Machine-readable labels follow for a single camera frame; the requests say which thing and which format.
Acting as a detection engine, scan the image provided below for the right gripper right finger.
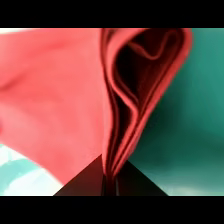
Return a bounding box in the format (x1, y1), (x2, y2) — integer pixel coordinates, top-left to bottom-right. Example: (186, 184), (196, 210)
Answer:
(115, 159), (169, 197)

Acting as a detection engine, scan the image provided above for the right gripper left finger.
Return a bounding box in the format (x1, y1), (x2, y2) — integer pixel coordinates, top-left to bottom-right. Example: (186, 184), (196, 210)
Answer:
(53, 153), (105, 197)

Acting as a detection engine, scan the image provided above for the red T-shirt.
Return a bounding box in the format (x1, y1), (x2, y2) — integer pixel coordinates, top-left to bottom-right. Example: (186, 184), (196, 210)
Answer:
(0, 28), (194, 197)

